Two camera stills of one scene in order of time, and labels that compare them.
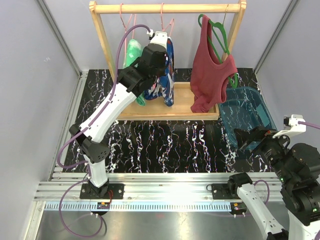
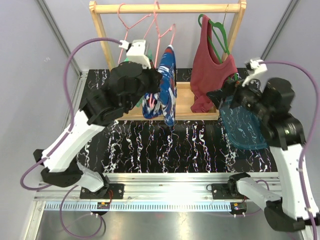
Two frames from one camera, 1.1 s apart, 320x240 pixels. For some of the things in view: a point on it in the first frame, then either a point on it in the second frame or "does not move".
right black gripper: (258, 133) → (231, 88)
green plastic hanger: (226, 49) does not move
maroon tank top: (209, 77) does not move
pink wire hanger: (172, 21) → (155, 18)
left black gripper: (162, 72) → (155, 76)
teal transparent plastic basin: (243, 109) does not move
